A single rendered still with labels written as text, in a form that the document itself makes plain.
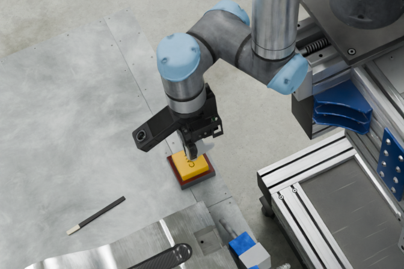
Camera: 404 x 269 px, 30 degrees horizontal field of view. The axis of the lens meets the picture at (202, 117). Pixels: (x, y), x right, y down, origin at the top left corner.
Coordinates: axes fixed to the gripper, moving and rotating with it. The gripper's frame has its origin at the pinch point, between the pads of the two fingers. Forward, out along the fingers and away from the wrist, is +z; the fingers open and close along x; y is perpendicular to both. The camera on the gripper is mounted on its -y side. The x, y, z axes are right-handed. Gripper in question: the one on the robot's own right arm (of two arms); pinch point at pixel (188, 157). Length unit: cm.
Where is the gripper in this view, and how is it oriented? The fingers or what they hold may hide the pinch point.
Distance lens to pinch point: 157.6
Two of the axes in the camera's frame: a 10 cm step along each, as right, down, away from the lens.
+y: 9.1, -3.9, 1.5
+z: 1.0, 5.5, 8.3
